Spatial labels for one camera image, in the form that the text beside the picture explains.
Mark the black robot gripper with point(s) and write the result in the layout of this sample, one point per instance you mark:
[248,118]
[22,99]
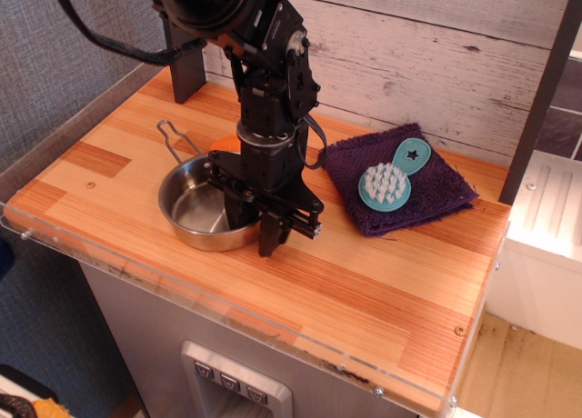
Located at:
[265,182]

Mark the stainless steel pan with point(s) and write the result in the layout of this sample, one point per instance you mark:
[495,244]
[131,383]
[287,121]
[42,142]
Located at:
[196,209]

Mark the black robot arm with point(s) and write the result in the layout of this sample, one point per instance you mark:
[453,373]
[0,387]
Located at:
[267,46]

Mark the purple folded rag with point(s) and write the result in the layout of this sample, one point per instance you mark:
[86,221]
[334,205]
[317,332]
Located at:
[437,189]

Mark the orange toy carrot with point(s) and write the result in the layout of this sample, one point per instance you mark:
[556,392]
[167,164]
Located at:
[227,144]

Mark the teal scrub brush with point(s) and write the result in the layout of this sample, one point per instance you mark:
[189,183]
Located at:
[386,187]

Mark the grey toy fridge cabinet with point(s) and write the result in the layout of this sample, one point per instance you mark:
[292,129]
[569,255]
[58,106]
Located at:
[152,332]

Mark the silver dispenser button panel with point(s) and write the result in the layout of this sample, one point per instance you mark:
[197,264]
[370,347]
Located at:
[232,381]

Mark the clear acrylic edge guard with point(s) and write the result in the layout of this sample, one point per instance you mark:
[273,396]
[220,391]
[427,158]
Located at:
[393,315]

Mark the orange black object bottom left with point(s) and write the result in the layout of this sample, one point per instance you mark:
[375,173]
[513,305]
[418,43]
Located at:
[20,407]

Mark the dark grey left post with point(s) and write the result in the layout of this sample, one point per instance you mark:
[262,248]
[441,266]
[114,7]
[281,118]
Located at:
[188,72]

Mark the dark grey post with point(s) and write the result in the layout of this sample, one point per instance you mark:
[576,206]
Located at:
[556,63]
[188,72]

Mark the dark grey right post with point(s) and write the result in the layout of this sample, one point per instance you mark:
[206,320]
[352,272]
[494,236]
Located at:
[556,63]

